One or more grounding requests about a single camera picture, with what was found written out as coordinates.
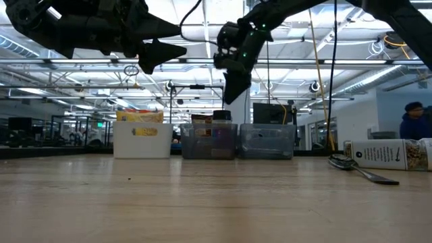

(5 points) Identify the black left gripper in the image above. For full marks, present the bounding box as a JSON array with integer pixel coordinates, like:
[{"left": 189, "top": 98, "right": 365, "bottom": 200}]
[{"left": 97, "top": 0, "right": 188, "bottom": 75}]

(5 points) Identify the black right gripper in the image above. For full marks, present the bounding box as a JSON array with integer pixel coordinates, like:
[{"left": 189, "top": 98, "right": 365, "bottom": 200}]
[{"left": 213, "top": 21, "right": 275, "bottom": 105}]

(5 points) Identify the purple-label glass spice jar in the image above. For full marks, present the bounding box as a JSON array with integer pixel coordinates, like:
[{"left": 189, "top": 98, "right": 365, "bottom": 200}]
[{"left": 211, "top": 109, "right": 234, "bottom": 149}]

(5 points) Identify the yellow ramen noodle packet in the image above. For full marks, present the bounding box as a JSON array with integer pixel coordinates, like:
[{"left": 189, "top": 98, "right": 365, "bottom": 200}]
[{"left": 115, "top": 110, "right": 165, "bottom": 137}]

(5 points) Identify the plain dark silver spoon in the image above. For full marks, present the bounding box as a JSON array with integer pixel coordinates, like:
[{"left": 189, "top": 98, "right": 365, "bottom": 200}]
[{"left": 328, "top": 153, "right": 401, "bottom": 186}]

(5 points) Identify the large purple-lid spice jar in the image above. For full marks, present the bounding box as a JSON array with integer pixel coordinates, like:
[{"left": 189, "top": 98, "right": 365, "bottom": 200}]
[{"left": 343, "top": 137, "right": 432, "bottom": 172}]

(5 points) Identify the black monitor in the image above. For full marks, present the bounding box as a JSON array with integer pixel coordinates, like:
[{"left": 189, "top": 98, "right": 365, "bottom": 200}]
[
  {"left": 252, "top": 103, "right": 294, "bottom": 125},
  {"left": 8, "top": 116, "right": 34, "bottom": 132}
]

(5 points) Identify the translucent grey plastic bin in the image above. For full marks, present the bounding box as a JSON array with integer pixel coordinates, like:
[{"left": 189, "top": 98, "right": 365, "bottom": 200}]
[
  {"left": 179, "top": 123, "right": 238, "bottom": 160},
  {"left": 238, "top": 123, "right": 297, "bottom": 160}
]

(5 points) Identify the grey overhead crossbeam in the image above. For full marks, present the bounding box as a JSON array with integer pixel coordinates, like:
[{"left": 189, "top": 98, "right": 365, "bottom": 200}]
[{"left": 0, "top": 57, "right": 432, "bottom": 65}]

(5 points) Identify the white plastic bin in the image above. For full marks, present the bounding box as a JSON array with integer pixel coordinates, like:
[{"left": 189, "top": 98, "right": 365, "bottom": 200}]
[{"left": 112, "top": 120, "right": 174, "bottom": 159}]

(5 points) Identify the dark green waste bin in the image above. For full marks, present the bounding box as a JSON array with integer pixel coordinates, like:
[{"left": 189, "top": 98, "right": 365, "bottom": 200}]
[{"left": 369, "top": 130, "right": 398, "bottom": 139}]

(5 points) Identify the person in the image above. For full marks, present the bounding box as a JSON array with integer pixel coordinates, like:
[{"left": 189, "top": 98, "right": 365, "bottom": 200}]
[{"left": 399, "top": 101, "right": 432, "bottom": 141}]

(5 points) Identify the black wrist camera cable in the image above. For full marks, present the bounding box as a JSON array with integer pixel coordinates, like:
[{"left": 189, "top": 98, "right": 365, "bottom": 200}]
[{"left": 178, "top": 0, "right": 220, "bottom": 47}]

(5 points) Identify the yellow cable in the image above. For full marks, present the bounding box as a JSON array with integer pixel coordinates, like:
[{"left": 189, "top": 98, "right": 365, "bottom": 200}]
[{"left": 308, "top": 8, "right": 335, "bottom": 151}]

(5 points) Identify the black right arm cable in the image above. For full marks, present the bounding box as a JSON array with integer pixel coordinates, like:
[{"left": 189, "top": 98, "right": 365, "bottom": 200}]
[{"left": 325, "top": 0, "right": 339, "bottom": 151}]

